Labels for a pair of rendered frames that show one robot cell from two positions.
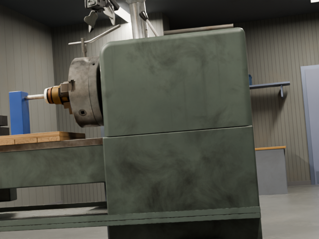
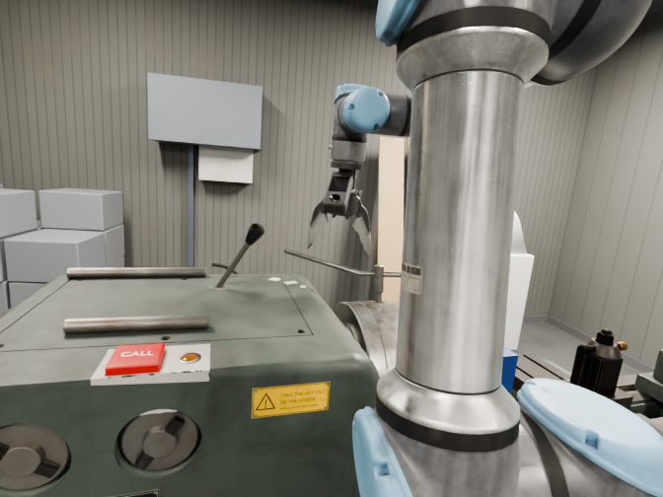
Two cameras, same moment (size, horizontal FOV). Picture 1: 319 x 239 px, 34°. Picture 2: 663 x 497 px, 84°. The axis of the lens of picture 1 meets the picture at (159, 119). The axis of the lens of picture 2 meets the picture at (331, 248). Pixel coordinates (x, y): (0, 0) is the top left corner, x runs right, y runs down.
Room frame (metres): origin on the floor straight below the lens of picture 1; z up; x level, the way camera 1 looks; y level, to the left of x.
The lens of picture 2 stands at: (2.98, -0.16, 1.51)
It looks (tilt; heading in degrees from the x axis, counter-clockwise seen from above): 11 degrees down; 154
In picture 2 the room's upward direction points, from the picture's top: 4 degrees clockwise
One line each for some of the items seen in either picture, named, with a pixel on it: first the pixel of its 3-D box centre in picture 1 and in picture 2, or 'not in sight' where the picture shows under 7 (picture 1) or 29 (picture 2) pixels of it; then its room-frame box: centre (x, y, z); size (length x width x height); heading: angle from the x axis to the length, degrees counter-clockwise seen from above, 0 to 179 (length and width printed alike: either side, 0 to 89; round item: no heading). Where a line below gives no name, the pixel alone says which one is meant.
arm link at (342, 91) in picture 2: not in sight; (351, 113); (2.25, 0.22, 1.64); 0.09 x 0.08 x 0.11; 163
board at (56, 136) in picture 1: (42, 139); not in sight; (2.36, 0.54, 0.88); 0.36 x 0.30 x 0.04; 171
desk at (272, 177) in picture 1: (266, 169); not in sight; (8.87, -1.75, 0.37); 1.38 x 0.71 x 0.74; 166
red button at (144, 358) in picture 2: not in sight; (137, 361); (2.47, -0.18, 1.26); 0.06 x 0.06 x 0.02; 81
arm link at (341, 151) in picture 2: not in sight; (346, 152); (2.24, 0.22, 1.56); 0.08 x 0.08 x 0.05
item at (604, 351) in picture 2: not in sight; (603, 347); (2.49, 0.87, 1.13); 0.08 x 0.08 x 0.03
